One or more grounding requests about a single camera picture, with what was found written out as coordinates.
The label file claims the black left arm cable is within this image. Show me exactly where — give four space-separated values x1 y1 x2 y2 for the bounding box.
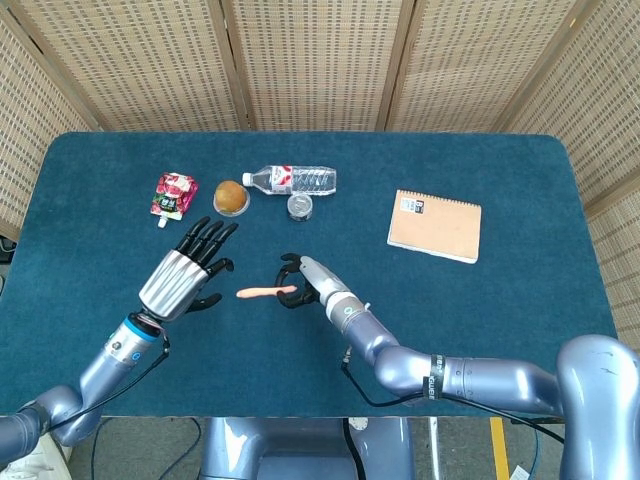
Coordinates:
47 334 171 434

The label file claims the blue table cloth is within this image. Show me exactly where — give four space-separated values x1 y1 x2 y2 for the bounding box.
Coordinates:
0 131 634 419

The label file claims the woven folding screen panel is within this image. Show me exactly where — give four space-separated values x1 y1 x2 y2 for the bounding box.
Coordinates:
222 0 416 133
12 0 249 134
384 0 601 134
499 0 640 341
0 9 104 241

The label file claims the black torso cable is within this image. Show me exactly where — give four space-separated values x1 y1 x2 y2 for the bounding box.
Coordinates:
341 418 364 480

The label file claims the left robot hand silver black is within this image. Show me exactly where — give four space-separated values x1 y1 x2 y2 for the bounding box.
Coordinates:
138 216 239 323

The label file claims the clear plastic water bottle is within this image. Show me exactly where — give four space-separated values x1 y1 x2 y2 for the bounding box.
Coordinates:
241 164 338 197

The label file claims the blue-grey robot torso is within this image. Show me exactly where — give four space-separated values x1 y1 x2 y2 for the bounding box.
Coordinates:
199 417 417 480

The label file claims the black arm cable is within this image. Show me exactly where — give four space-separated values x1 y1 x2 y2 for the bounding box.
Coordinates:
340 347 566 444
47 334 171 434

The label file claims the small clear glass jar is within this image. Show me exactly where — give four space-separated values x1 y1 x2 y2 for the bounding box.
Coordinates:
286 193 315 222

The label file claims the blue floor cable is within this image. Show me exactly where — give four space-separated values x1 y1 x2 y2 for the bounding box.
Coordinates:
91 417 202 480

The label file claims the kraft spiral notebook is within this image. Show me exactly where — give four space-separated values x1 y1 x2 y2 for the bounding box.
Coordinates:
386 188 483 265

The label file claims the red juice pouch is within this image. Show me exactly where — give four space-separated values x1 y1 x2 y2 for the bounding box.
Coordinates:
149 171 200 229

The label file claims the brown bun in plastic cup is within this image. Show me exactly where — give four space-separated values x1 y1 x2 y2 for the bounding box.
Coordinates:
212 179 251 217

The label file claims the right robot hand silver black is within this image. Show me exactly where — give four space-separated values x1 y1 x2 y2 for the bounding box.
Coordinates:
275 252 352 311

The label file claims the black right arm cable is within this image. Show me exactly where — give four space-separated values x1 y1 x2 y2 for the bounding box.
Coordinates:
340 347 566 444

